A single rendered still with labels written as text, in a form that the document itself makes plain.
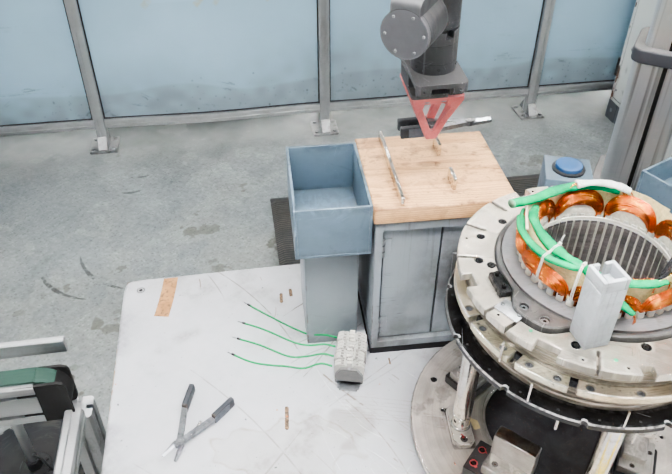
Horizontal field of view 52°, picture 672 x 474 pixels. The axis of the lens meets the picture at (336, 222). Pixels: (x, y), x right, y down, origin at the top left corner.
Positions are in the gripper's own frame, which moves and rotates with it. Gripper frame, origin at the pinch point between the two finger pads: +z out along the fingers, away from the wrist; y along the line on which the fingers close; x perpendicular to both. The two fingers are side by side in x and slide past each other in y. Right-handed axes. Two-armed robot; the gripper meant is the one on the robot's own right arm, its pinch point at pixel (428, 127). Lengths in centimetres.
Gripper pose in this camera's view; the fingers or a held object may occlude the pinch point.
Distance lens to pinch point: 92.5
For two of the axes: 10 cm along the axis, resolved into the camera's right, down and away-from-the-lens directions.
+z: 0.2, 7.6, 6.5
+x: 9.9, -1.0, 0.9
